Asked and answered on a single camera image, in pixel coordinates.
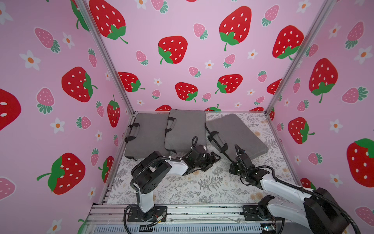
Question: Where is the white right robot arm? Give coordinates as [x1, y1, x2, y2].
[230, 145, 360, 234]

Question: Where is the aluminium frame post right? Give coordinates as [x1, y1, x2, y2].
[265, 0, 336, 117]

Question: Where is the grey laptop bag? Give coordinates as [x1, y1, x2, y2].
[164, 109, 206, 153]
[124, 113, 170, 160]
[205, 114, 268, 162]

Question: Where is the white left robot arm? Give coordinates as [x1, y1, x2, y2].
[124, 136, 221, 224]

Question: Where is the aluminium frame post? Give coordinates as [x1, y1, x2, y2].
[76, 0, 135, 116]
[265, 0, 336, 117]

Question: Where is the aluminium frame post left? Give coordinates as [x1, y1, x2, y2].
[76, 0, 135, 116]

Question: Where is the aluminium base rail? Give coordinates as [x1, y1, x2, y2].
[79, 204, 311, 234]

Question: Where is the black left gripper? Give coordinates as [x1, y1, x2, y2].
[193, 152, 222, 171]

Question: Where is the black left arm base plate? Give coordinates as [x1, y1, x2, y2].
[127, 206, 168, 222]

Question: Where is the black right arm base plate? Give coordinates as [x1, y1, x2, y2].
[243, 205, 272, 221]

